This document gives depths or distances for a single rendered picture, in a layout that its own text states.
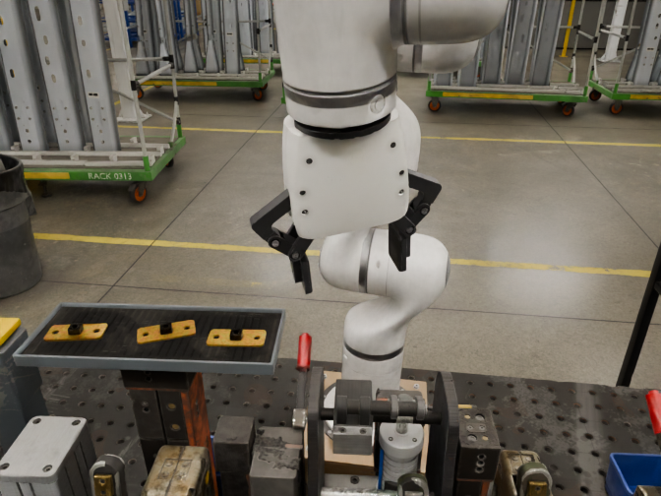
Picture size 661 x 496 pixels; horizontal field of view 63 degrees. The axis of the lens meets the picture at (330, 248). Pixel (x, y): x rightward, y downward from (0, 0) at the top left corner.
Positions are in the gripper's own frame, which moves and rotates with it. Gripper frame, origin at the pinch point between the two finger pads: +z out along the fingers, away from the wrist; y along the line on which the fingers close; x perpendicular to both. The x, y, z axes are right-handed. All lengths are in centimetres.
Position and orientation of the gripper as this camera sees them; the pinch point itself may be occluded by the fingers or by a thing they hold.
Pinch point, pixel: (351, 266)
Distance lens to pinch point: 51.3
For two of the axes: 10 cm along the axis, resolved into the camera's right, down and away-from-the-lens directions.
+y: -9.6, 2.1, -1.6
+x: 2.6, 5.8, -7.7
